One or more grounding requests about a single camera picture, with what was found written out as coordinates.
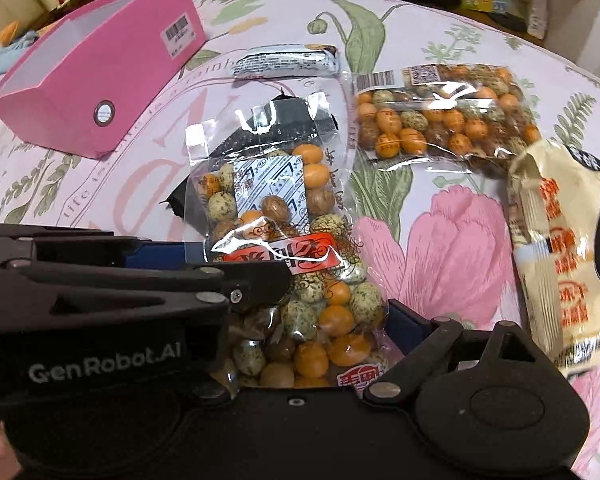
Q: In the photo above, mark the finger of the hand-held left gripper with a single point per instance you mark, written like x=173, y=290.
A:
x=160, y=254
x=130, y=285

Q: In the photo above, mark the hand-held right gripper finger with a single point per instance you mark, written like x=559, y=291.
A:
x=410, y=322

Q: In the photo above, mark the clear peanut bag red label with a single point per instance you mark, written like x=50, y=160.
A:
x=290, y=210

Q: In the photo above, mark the cream instant noodle packet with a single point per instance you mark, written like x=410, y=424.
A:
x=555, y=240

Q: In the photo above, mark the pink cardboard box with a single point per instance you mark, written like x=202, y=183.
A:
x=80, y=85

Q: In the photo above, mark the black snack packet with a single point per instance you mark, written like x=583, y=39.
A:
x=290, y=115

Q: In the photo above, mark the clear peanut bag with barcode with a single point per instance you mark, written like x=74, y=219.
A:
x=440, y=115

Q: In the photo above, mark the silver snack packet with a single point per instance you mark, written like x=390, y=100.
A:
x=285, y=61

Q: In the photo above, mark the floral bedsheet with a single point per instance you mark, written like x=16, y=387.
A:
x=455, y=240

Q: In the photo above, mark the light blue cloth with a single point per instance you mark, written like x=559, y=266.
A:
x=5, y=57

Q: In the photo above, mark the white printed package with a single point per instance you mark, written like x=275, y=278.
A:
x=539, y=10

